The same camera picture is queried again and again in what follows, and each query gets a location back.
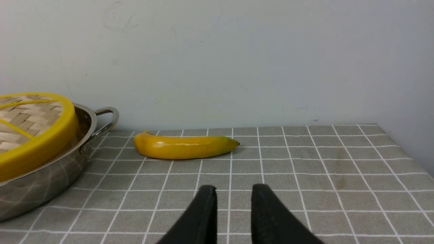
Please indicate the yellow banana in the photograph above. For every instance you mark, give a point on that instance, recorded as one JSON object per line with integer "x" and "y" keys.
{"x": 183, "y": 148}

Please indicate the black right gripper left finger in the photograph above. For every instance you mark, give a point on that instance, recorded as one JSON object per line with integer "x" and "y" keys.
{"x": 198, "y": 223}

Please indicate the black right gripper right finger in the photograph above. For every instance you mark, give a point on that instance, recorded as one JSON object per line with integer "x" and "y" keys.
{"x": 273, "y": 223}

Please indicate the yellow woven steamer lid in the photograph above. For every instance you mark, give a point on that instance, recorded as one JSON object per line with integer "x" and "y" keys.
{"x": 35, "y": 128}

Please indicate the stainless steel pot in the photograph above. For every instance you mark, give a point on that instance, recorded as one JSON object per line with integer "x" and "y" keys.
{"x": 30, "y": 190}

